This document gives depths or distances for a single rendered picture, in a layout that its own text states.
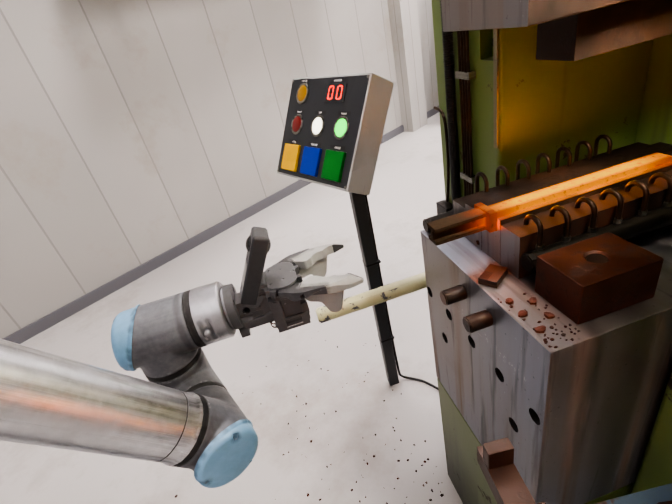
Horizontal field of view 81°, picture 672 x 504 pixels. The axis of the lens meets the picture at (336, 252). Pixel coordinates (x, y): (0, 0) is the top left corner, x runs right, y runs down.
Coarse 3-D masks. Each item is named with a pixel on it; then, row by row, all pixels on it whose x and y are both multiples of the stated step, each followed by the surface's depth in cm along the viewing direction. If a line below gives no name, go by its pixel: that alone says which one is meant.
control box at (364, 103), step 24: (312, 96) 107; (360, 96) 93; (384, 96) 95; (288, 120) 116; (312, 120) 107; (336, 120) 99; (360, 120) 93; (384, 120) 97; (312, 144) 107; (336, 144) 99; (360, 144) 94; (360, 168) 96; (360, 192) 99
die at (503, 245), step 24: (648, 144) 79; (576, 168) 74; (600, 168) 72; (480, 192) 76; (504, 192) 72; (528, 192) 70; (600, 192) 64; (624, 192) 63; (504, 216) 63; (576, 216) 60; (600, 216) 60; (624, 216) 62; (480, 240) 70; (504, 240) 63; (528, 240) 59; (552, 240) 60; (504, 264) 65
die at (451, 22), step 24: (456, 0) 55; (480, 0) 51; (504, 0) 46; (528, 0) 43; (552, 0) 44; (576, 0) 44; (600, 0) 45; (624, 0) 46; (456, 24) 57; (480, 24) 52; (504, 24) 48; (528, 24) 44
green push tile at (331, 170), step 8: (328, 152) 101; (336, 152) 98; (344, 152) 96; (328, 160) 100; (336, 160) 98; (344, 160) 97; (328, 168) 100; (336, 168) 98; (328, 176) 100; (336, 176) 98
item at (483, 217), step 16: (640, 160) 68; (656, 160) 66; (592, 176) 66; (608, 176) 65; (624, 176) 66; (544, 192) 65; (560, 192) 64; (576, 192) 65; (480, 208) 64; (496, 208) 64; (512, 208) 63; (432, 224) 63; (448, 224) 62; (464, 224) 63; (480, 224) 64; (496, 224) 63; (432, 240) 64; (448, 240) 63
